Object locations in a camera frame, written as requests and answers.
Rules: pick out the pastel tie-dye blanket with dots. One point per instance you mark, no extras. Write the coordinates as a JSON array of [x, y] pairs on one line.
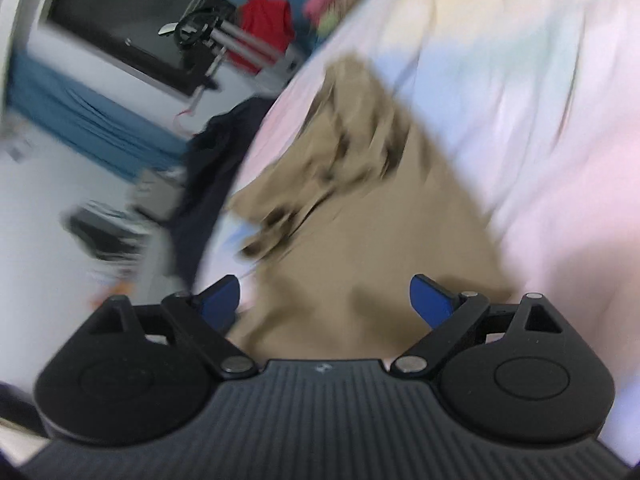
[[525, 110]]

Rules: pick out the tan shirt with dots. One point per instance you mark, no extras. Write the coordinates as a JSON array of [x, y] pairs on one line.
[[375, 240]]

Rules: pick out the narrow blue curtain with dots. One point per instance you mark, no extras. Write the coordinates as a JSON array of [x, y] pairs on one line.
[[90, 120]]

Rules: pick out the pink hanger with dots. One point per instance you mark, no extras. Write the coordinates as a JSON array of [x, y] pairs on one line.
[[187, 112]]

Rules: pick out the exercise bike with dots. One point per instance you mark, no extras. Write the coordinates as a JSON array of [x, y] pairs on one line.
[[235, 37]]

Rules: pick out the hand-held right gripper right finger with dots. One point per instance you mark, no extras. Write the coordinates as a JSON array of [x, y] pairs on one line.
[[427, 300]]

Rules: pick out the yellow-green cloth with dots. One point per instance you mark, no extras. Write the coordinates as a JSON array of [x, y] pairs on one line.
[[330, 22]]

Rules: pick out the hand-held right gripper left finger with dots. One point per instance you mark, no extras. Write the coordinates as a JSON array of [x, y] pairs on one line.
[[220, 300]]

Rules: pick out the red shirt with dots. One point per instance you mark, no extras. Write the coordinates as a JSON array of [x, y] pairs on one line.
[[265, 22]]

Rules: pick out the dark window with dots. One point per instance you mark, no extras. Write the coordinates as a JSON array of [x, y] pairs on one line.
[[110, 5]]

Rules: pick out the dark navy garment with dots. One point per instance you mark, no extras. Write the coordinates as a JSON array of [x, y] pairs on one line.
[[215, 160]]

